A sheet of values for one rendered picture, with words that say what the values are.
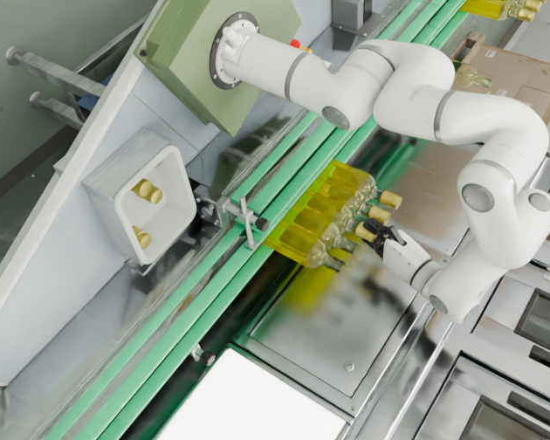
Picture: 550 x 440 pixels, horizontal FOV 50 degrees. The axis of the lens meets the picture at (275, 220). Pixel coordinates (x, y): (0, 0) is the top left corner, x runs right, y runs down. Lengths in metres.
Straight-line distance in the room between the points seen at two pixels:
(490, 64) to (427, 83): 4.82
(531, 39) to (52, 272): 6.80
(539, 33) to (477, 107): 6.73
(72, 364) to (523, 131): 0.92
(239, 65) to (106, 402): 0.69
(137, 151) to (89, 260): 0.26
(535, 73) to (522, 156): 4.88
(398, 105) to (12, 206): 1.25
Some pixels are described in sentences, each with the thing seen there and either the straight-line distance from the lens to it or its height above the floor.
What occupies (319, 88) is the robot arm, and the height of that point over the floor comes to 1.07.
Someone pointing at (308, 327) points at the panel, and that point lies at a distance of 1.41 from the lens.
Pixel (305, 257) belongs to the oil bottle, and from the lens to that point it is 1.34.
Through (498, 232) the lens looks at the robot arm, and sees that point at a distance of 0.95.
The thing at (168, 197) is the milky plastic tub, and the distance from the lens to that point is 1.33.
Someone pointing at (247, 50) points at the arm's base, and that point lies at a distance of 1.16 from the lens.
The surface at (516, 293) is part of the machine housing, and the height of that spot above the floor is 1.48.
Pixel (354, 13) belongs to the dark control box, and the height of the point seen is 0.82.
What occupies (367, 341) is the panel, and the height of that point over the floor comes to 1.25.
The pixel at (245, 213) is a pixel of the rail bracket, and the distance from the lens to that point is 1.24.
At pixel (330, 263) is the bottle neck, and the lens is 1.34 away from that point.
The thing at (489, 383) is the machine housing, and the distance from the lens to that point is 1.44.
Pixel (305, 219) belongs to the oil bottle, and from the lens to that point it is 1.39.
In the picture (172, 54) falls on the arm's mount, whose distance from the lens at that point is 1.10.
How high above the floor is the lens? 1.53
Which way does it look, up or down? 25 degrees down
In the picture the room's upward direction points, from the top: 116 degrees clockwise
